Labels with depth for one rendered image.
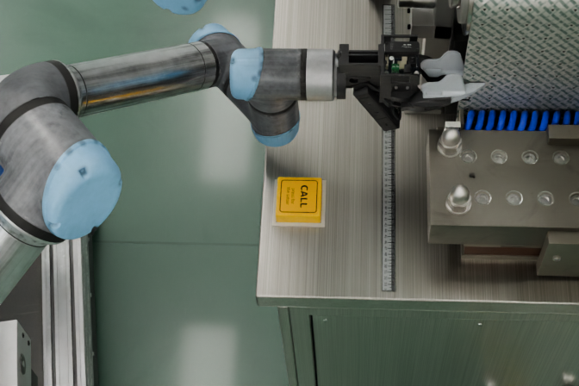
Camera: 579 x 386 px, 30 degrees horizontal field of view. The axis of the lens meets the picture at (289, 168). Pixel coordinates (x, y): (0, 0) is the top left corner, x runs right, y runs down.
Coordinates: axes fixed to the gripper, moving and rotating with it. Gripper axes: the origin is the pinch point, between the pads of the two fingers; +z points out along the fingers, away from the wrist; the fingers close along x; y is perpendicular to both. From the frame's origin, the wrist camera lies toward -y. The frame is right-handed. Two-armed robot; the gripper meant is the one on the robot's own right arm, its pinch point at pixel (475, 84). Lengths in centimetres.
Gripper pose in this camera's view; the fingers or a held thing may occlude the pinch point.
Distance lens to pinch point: 159.6
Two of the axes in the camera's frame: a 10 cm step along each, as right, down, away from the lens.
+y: -0.5, -5.0, -8.7
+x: 0.5, -8.7, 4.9
